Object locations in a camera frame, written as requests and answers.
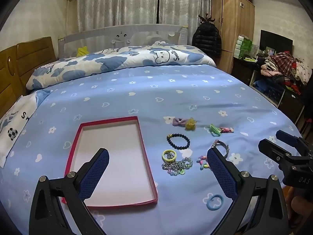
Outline blue and white quilt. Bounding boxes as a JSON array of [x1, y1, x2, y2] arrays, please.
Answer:
[[26, 42, 217, 90]]

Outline yellow hair claw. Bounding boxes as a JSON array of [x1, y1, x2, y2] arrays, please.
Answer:
[[185, 118, 197, 131]]

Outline blue hair tie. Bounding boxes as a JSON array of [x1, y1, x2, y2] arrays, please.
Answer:
[[207, 194, 225, 211]]

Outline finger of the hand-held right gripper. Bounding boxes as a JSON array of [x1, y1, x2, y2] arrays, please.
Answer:
[[276, 130, 313, 156], [259, 139, 294, 167]]

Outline yellow ring hair tie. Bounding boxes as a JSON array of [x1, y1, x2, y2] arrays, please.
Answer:
[[162, 149, 177, 162]]

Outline pink cardboard box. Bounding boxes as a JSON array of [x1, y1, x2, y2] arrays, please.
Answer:
[[62, 116, 158, 210]]

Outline person's right hand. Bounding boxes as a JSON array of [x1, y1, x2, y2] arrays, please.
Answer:
[[291, 196, 313, 226]]

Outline pile of clothes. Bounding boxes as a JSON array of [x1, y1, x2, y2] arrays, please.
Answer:
[[254, 51, 313, 96]]

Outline black puffer jacket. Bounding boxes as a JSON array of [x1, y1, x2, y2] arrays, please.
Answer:
[[192, 22, 222, 59]]

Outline iridescent bead necklace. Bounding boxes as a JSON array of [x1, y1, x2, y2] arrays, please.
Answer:
[[161, 152, 193, 176]]

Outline black desk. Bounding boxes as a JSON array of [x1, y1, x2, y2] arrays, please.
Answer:
[[231, 56, 306, 125]]

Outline wooden wardrobe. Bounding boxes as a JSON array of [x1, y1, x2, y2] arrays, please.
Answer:
[[211, 0, 255, 74]]

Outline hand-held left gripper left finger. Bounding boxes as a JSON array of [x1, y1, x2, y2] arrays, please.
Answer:
[[29, 148, 110, 235]]

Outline white printed pillow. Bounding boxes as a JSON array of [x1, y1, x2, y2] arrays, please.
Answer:
[[0, 94, 38, 168]]

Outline grey bed guard rail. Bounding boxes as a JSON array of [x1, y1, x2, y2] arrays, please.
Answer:
[[58, 24, 189, 59]]

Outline green bag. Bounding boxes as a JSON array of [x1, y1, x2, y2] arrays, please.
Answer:
[[241, 38, 253, 59]]

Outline wooden headboard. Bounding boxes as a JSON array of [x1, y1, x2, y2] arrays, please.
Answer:
[[0, 37, 59, 120]]

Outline blue floral bed sheet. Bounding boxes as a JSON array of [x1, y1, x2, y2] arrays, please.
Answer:
[[0, 64, 304, 235]]

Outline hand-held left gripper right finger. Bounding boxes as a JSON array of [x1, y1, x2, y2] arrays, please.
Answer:
[[207, 148, 290, 235]]

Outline black television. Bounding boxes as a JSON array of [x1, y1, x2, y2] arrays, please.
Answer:
[[260, 29, 293, 55]]

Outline colourful bead bracelet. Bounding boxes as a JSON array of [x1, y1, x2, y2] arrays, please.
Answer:
[[197, 155, 210, 170]]

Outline wooden coat rack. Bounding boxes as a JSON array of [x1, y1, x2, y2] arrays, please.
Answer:
[[199, 12, 216, 26]]

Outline purple bow hair clip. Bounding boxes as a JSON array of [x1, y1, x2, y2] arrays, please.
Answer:
[[172, 117, 188, 127]]

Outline stack of tissue packs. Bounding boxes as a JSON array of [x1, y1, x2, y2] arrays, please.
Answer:
[[235, 35, 245, 59]]

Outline black bead bracelet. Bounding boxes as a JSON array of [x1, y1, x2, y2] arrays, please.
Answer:
[[167, 133, 190, 150]]

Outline grey patterned curtain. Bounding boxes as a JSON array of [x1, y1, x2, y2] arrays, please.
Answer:
[[76, 0, 160, 40], [159, 0, 212, 40]]

